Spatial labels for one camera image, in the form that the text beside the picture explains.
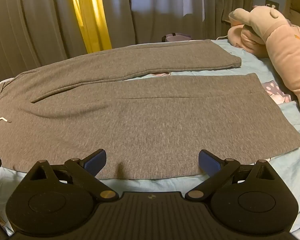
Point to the purple tote bag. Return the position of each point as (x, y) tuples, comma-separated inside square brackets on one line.
[(175, 37)]

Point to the yellow curtain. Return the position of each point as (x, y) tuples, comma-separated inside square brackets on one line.
[(92, 24)]

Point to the black wall outlet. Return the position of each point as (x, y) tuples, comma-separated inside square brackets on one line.
[(272, 4)]

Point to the pink plush toy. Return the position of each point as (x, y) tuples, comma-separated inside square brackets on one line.
[(265, 32)]

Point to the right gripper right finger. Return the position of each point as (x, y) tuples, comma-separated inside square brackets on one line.
[(219, 171)]

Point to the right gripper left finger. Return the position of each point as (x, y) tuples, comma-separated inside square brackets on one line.
[(83, 172)]

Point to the grey curtain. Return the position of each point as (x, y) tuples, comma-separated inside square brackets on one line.
[(35, 33)]

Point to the grey sweatpants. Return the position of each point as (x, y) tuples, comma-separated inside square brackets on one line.
[(147, 106)]

